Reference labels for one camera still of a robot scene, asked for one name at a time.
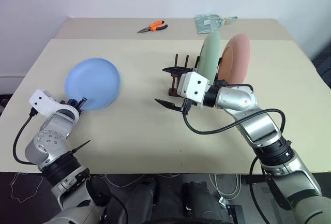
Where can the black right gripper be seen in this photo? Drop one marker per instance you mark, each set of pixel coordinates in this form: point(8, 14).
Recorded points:
point(186, 106)

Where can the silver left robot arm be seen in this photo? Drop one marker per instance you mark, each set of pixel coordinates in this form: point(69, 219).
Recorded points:
point(46, 141)

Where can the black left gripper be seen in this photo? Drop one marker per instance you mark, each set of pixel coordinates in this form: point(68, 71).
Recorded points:
point(75, 103)

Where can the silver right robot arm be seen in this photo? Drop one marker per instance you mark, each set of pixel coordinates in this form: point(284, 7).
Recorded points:
point(238, 99)

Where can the dark rounded shape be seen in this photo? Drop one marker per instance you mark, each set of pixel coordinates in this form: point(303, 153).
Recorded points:
point(199, 200)
point(144, 195)

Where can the dark wooden dish rack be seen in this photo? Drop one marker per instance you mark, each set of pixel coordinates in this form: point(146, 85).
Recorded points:
point(172, 92)

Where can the pink plate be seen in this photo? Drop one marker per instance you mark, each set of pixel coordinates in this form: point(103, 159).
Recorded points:
point(236, 58)

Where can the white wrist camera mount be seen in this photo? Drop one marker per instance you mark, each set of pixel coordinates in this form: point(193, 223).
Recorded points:
point(192, 87)
point(41, 102)

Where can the green plate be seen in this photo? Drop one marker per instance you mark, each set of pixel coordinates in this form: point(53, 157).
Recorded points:
point(209, 56)

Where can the blue plate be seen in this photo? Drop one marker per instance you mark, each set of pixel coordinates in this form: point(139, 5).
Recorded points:
point(93, 81)

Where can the dark bag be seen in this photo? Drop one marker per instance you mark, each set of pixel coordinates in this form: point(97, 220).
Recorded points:
point(323, 66)

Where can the small black box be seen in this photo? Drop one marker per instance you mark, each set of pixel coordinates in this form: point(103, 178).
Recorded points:
point(232, 207)

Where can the clear plastic bag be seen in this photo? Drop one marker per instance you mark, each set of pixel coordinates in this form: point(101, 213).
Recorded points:
point(207, 23)

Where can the black zip tie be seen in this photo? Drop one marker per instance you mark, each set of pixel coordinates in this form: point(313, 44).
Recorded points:
point(81, 146)

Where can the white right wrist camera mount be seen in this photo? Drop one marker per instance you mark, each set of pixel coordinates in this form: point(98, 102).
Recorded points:
point(192, 87)

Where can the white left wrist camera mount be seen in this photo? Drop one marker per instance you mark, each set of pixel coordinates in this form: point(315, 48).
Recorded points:
point(41, 102)

